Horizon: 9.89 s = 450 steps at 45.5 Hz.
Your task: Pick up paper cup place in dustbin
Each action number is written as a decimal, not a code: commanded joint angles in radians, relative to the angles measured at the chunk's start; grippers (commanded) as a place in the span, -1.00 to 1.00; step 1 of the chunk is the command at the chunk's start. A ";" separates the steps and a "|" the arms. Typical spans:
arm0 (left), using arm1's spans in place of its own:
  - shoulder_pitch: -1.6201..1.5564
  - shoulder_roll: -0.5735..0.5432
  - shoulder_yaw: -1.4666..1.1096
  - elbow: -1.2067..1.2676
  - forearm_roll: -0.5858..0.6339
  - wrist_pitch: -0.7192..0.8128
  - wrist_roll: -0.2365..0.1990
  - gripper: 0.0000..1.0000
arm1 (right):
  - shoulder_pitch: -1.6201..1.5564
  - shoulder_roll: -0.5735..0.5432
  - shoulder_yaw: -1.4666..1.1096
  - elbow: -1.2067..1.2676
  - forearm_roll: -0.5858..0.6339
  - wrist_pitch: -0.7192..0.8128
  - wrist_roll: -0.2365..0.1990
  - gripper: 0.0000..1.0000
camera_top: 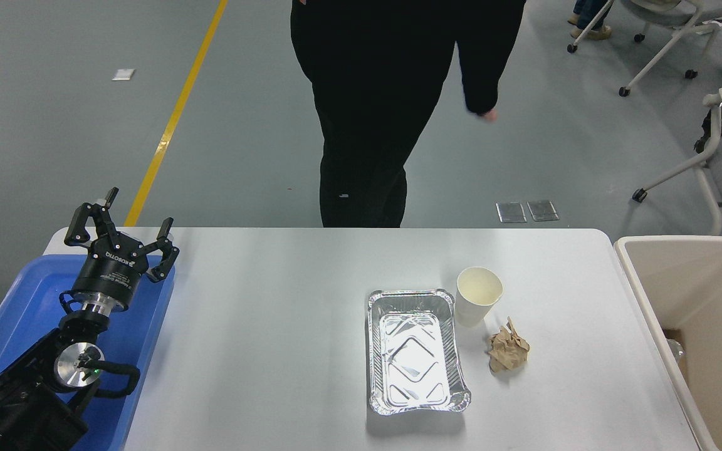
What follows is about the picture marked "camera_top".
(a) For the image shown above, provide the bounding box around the small shiny grey item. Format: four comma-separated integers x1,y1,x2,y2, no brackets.
666,338,688,370

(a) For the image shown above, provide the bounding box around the large pale bin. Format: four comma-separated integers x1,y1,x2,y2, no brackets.
613,235,722,451

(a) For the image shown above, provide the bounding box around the metal floor plate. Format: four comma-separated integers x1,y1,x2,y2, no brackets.
526,200,560,222
496,202,528,224

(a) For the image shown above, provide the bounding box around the seated person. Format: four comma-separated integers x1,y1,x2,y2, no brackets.
567,0,613,41

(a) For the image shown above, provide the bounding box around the crumpled tan paper ball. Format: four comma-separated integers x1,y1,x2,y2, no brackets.
486,316,531,375

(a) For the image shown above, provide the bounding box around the silver foil tray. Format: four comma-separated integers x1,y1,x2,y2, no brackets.
366,288,472,417

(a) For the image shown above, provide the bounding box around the blue plastic tray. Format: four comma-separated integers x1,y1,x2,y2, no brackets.
0,254,177,451

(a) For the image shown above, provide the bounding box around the white-legged grey office chair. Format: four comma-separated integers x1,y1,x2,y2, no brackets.
567,0,722,98

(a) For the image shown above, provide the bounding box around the white paper cup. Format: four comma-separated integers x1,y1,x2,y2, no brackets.
454,266,504,328

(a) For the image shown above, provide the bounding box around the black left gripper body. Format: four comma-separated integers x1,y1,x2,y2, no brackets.
73,231,151,311

